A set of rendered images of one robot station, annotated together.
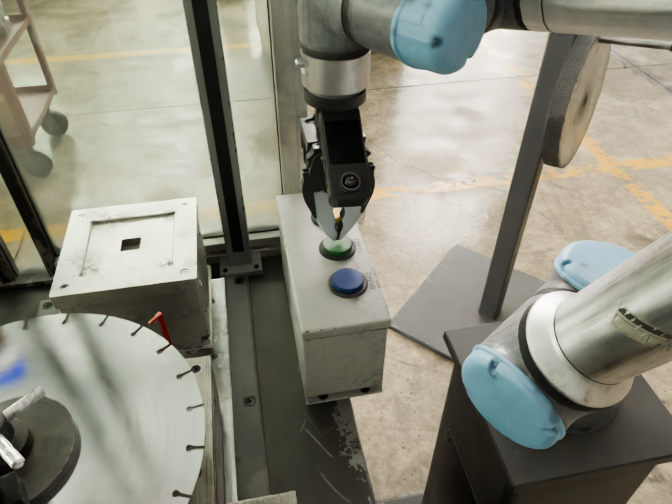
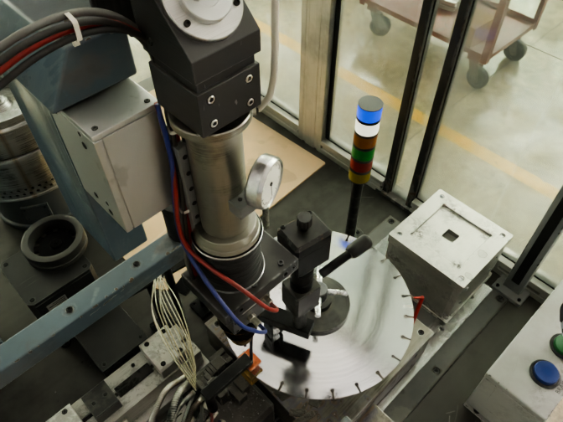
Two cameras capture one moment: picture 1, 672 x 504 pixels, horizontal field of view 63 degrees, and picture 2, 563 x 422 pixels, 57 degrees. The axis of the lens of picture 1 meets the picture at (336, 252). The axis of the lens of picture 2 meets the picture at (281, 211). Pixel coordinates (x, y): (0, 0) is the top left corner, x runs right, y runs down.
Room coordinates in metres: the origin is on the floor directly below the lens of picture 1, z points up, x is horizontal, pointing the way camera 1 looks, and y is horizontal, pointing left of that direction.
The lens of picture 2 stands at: (-0.06, -0.07, 1.75)
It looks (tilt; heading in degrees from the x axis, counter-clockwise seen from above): 50 degrees down; 57
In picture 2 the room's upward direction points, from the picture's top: straight up
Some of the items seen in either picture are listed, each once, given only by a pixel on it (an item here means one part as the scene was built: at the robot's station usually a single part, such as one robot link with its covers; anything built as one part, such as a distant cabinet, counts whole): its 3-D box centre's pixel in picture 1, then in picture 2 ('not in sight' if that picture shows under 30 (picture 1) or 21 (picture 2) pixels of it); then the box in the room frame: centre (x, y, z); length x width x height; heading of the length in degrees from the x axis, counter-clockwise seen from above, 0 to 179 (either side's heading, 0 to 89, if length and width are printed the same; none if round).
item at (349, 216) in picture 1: (346, 203); not in sight; (0.59, -0.01, 0.96); 0.06 x 0.03 x 0.09; 11
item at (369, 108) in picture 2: not in sight; (369, 110); (0.47, 0.47, 1.14); 0.05 x 0.04 x 0.03; 101
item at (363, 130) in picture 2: not in sight; (367, 123); (0.47, 0.47, 1.11); 0.05 x 0.04 x 0.03; 101
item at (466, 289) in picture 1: (521, 194); not in sight; (1.25, -0.52, 0.50); 0.50 x 0.50 x 1.00; 54
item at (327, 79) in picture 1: (332, 68); not in sight; (0.58, 0.00, 1.15); 0.08 x 0.08 x 0.05
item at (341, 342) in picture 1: (327, 288); (540, 359); (0.56, 0.01, 0.82); 0.28 x 0.11 x 0.15; 11
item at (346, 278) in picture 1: (347, 283); (544, 373); (0.50, -0.02, 0.90); 0.04 x 0.04 x 0.02
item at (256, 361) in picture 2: not in sight; (231, 381); (0.04, 0.24, 0.95); 0.10 x 0.03 x 0.07; 11
